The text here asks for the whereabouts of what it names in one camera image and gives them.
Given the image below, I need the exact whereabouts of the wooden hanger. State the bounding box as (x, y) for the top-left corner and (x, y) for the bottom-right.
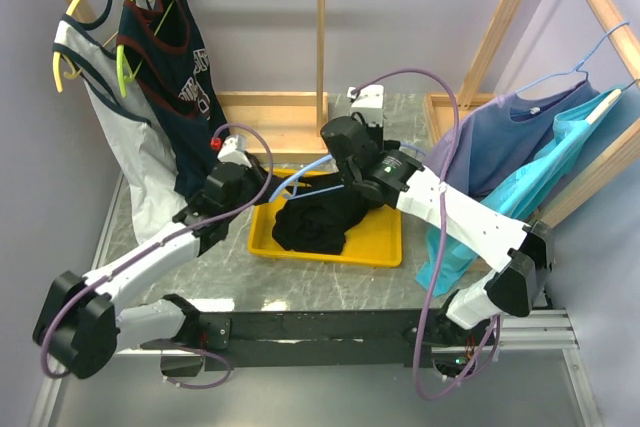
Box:
(585, 78), (639, 125)

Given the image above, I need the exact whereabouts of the black tank top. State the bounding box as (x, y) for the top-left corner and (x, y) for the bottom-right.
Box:
(272, 173), (382, 255)

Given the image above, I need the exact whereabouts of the light blue hanger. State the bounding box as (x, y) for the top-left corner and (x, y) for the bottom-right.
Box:
(268, 141), (429, 204)

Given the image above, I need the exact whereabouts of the purple cable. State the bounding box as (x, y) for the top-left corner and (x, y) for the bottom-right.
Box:
(352, 67), (501, 401)
(39, 122), (275, 389)

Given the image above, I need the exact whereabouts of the yellow hanger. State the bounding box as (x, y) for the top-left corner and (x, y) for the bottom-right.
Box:
(52, 0), (112, 93)

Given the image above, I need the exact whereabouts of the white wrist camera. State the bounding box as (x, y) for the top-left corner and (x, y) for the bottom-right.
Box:
(210, 134), (251, 167)
(347, 84), (384, 128)

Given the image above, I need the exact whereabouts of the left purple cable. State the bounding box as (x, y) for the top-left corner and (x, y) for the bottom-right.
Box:
(39, 122), (275, 389)

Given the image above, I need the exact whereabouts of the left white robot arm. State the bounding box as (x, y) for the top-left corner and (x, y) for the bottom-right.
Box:
(32, 161), (277, 379)

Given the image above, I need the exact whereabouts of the navy jersey tank top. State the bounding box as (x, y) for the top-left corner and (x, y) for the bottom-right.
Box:
(134, 0), (226, 198)

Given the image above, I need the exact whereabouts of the white tank top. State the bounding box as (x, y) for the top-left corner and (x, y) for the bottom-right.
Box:
(52, 0), (186, 243)

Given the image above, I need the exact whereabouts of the right wooden clothes rack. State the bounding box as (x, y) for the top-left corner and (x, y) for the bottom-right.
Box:
(425, 0), (639, 228)

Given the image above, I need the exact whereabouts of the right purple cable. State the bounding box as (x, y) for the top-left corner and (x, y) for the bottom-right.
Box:
(352, 67), (501, 401)

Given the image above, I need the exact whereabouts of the cyan shirt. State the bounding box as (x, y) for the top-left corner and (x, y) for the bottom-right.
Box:
(415, 84), (632, 296)

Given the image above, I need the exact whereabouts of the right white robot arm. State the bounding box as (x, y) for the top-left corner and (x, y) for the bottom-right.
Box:
(321, 116), (553, 345)

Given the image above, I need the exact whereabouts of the blue wire hanger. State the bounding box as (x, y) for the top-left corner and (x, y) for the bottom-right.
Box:
(514, 20), (631, 96)

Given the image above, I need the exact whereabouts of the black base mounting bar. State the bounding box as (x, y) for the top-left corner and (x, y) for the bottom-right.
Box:
(185, 309), (421, 367)

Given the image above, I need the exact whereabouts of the yellow plastic tray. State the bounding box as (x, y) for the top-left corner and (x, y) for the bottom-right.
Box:
(248, 171), (402, 268)

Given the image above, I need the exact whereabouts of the left wooden clothes rack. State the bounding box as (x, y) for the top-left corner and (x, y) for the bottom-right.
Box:
(66, 0), (328, 163)

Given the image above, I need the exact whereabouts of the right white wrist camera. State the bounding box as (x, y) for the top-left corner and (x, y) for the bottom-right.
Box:
(347, 84), (384, 128)

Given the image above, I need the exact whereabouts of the purple blue shirt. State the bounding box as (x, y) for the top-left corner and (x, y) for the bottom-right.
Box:
(446, 81), (599, 200)

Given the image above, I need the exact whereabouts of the wooden clothes rack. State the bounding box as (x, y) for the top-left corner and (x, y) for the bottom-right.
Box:
(425, 0), (639, 228)
(66, 0), (328, 163)

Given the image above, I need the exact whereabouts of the green hanger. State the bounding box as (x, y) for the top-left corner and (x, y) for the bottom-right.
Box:
(116, 0), (177, 97)

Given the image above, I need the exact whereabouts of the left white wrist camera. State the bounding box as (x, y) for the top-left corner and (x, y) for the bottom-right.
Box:
(210, 134), (251, 167)

